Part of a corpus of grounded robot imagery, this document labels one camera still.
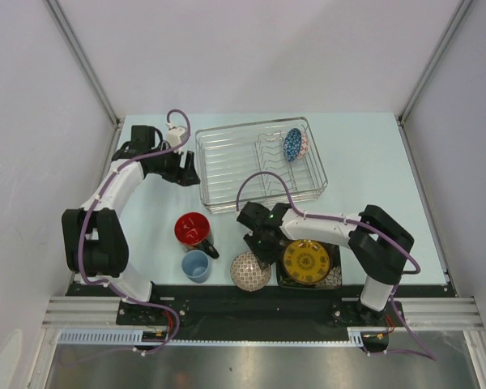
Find metal wire dish rack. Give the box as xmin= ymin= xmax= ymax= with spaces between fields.
xmin=195 ymin=117 xmax=328 ymax=213

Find red patterned bowl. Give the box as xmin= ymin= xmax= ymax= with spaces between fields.
xmin=230 ymin=251 xmax=271 ymax=292

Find light blue cup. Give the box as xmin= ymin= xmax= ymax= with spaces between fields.
xmin=181 ymin=250 xmax=211 ymax=284

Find purple cable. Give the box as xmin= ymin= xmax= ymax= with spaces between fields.
xmin=235 ymin=170 xmax=437 ymax=361
xmin=73 ymin=108 xmax=191 ymax=357

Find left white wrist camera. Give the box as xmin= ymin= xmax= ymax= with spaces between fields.
xmin=165 ymin=124 xmax=190 ymax=154

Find yellow round plate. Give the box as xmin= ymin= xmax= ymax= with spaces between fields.
xmin=282 ymin=239 xmax=331 ymax=285

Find blue patterned bowl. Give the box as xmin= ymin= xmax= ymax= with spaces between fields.
xmin=283 ymin=128 xmax=309 ymax=162

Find black floral square plate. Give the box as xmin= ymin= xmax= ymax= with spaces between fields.
xmin=275 ymin=241 xmax=342 ymax=290

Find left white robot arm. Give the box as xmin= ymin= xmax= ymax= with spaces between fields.
xmin=62 ymin=125 xmax=200 ymax=324

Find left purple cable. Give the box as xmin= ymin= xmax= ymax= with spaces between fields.
xmin=73 ymin=108 xmax=191 ymax=357

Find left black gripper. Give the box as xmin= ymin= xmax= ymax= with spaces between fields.
xmin=148 ymin=143 xmax=199 ymax=186

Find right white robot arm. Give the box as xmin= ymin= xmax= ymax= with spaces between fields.
xmin=237 ymin=202 xmax=414 ymax=325

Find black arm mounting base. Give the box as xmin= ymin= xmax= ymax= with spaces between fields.
xmin=66 ymin=281 xmax=457 ymax=353

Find red and black mug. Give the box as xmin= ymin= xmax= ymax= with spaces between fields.
xmin=174 ymin=212 xmax=220 ymax=259

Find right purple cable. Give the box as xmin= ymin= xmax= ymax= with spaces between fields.
xmin=235 ymin=170 xmax=437 ymax=361

